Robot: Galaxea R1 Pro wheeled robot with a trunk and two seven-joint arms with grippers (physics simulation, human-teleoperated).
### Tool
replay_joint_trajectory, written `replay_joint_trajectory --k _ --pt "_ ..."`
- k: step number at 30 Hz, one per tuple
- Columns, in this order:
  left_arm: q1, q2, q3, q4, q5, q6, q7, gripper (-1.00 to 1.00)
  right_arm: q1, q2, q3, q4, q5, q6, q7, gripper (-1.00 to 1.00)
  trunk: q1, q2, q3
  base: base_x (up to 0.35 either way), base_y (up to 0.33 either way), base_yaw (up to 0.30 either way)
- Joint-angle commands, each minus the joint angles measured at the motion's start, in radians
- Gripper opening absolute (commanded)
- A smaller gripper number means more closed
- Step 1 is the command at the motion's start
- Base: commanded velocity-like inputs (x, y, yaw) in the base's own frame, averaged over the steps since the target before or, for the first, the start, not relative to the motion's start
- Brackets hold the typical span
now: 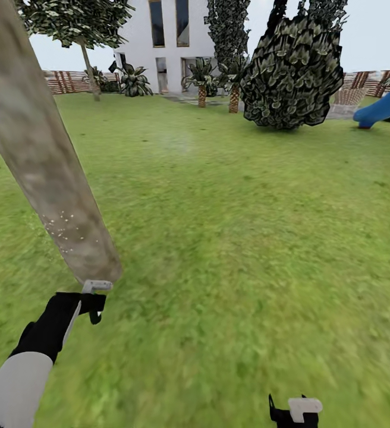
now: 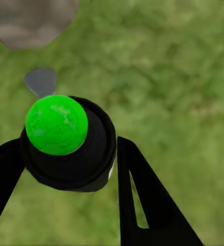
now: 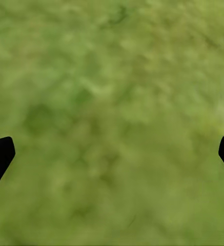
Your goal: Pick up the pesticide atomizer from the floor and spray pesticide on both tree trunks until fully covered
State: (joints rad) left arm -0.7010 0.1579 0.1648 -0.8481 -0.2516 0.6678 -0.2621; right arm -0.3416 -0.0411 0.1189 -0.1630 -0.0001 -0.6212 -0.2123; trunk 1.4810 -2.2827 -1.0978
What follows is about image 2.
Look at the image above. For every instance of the tree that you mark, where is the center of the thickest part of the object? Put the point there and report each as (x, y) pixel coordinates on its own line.
(26, 24)

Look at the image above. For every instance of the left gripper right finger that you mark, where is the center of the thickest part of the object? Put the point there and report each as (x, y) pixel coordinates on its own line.
(167, 224)

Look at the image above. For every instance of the pesticide atomizer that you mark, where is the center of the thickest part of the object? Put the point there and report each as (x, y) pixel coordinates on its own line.
(68, 143)

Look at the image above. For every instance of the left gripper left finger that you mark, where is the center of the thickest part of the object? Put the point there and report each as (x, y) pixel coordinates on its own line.
(11, 168)

